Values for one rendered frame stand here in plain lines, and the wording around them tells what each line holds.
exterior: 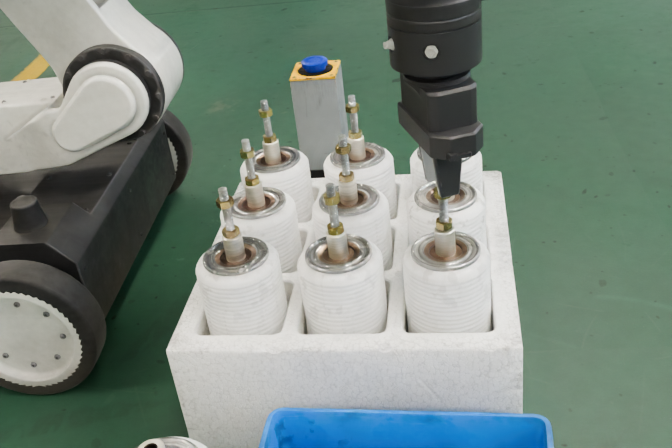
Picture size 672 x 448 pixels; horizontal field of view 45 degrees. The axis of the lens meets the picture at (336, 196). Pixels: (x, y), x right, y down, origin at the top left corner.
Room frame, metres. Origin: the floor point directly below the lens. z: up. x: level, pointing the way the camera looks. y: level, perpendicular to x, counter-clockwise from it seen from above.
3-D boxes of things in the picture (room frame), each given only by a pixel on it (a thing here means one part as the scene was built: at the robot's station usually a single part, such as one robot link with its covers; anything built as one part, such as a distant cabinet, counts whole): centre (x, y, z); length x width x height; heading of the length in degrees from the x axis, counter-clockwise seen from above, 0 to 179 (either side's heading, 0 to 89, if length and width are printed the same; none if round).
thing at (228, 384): (0.88, -0.02, 0.09); 0.39 x 0.39 x 0.18; 80
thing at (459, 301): (0.74, -0.11, 0.16); 0.10 x 0.10 x 0.18
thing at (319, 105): (1.18, 0.01, 0.16); 0.07 x 0.07 x 0.31; 80
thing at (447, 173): (0.72, -0.12, 0.36); 0.03 x 0.02 x 0.06; 103
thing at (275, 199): (0.90, 0.10, 0.25); 0.08 x 0.08 x 0.01
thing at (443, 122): (0.74, -0.11, 0.45); 0.13 x 0.10 x 0.12; 13
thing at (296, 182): (1.01, 0.08, 0.16); 0.10 x 0.10 x 0.18
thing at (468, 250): (0.74, -0.11, 0.25); 0.08 x 0.08 x 0.01
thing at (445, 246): (0.74, -0.11, 0.26); 0.02 x 0.02 x 0.03
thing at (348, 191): (0.88, -0.02, 0.26); 0.02 x 0.02 x 0.03
